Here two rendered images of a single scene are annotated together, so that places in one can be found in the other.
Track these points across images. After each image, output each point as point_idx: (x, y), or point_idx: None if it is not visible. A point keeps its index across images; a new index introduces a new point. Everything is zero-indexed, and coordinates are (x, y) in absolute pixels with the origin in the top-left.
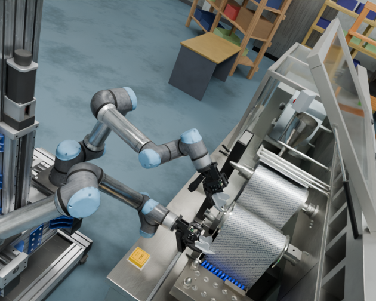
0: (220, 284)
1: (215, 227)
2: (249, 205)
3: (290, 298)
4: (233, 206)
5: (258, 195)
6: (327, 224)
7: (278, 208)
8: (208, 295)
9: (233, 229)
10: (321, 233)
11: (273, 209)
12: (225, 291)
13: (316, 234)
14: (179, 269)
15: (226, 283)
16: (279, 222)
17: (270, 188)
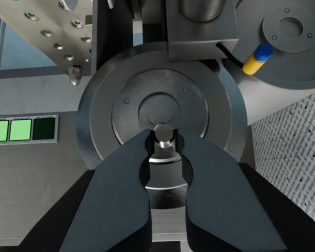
0: (80, 12)
1: (166, 7)
2: (314, 109)
3: (79, 163)
4: (155, 207)
5: None
6: (183, 240)
7: (272, 168)
8: (24, 4)
9: None
10: (169, 229)
11: (276, 156)
12: (81, 23)
13: (183, 209)
14: None
15: (89, 28)
16: (257, 134)
17: None
